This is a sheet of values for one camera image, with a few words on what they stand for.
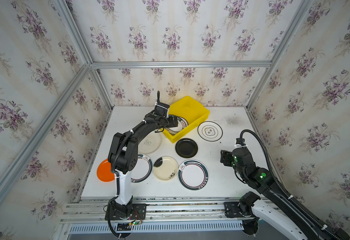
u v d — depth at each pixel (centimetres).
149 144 98
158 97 81
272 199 49
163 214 73
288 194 47
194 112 116
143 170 87
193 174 84
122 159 52
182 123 108
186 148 97
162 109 76
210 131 105
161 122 71
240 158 58
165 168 87
